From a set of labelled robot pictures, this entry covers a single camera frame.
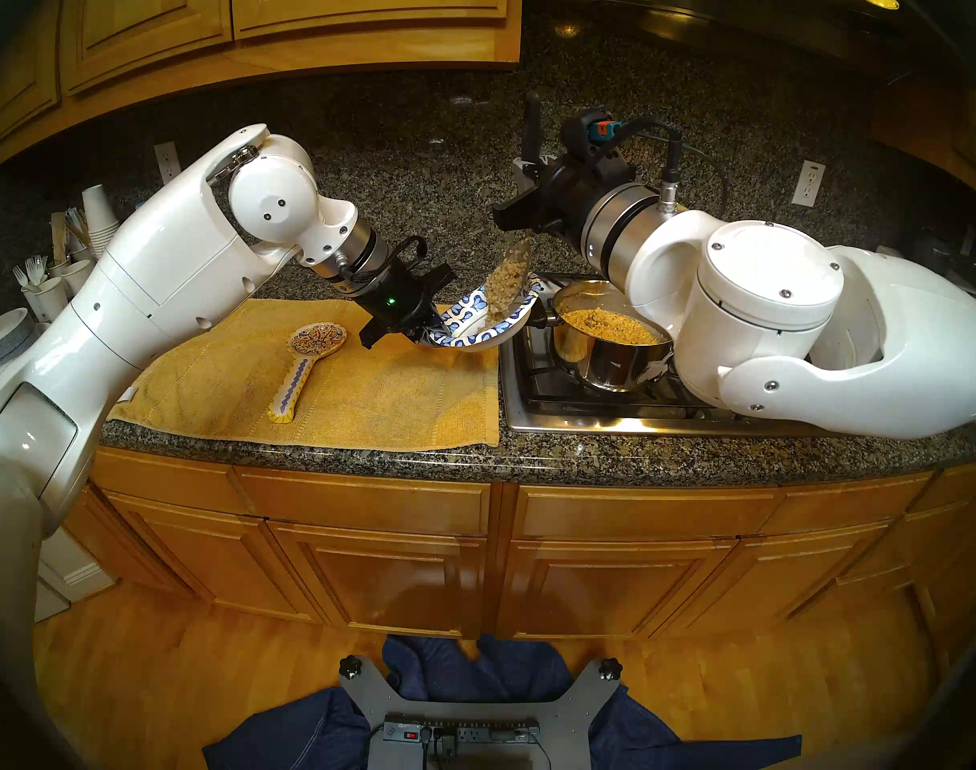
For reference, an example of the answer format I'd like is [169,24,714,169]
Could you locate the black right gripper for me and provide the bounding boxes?
[492,109,641,252]

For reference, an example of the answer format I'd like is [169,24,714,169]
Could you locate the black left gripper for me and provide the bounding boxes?
[353,265,457,351]

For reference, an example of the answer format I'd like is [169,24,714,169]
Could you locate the blue white paper bowl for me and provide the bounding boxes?
[426,275,542,352]

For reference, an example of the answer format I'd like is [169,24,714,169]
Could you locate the scooped oatmeal portion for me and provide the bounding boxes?
[488,247,533,320]

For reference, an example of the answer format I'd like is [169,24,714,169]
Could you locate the colourful ceramic spoon rest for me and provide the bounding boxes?
[267,322,348,424]

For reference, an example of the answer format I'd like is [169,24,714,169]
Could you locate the cooked oatmeal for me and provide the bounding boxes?
[562,307,661,346]

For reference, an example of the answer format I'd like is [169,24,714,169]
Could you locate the grey speckled bowl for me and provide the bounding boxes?
[0,308,35,364]

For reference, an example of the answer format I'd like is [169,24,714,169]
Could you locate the yellow terry towel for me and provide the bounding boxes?
[107,297,501,454]

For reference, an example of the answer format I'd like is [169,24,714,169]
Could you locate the black gas stovetop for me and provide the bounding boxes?
[500,273,826,439]

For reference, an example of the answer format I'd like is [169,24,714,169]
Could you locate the stainless steel saucepan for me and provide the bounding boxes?
[548,279,677,394]

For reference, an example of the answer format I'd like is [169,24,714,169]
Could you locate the dark range hood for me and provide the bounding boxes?
[524,0,906,63]

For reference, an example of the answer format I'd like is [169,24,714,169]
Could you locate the wooden base cabinets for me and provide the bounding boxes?
[59,444,976,641]

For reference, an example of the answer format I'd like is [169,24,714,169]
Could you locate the blue denim cloth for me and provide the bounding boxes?
[203,634,803,770]

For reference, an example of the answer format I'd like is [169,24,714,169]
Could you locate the stack of white paper cups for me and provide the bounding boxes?
[81,184,124,256]

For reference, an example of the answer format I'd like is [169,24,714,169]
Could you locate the wooden chopsticks bundle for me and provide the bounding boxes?
[51,209,91,256]

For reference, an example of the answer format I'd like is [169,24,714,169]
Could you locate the grey power strip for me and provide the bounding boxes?
[382,719,542,747]

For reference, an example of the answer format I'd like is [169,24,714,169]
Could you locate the dark grey kettle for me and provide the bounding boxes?
[909,233,954,276]

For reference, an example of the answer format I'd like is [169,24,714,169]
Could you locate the white panel door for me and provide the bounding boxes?
[34,528,116,625]

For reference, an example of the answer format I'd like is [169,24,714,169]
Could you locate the black cable with metal plug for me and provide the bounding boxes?
[616,117,731,217]

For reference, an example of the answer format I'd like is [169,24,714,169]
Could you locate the light wooden wall cabinet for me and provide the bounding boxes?
[0,0,525,172]

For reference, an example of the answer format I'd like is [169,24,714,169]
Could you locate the grey robot base frame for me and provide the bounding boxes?
[339,656,623,770]

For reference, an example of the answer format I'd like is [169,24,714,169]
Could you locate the dark wooden wall cabinet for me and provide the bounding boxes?
[869,79,976,208]

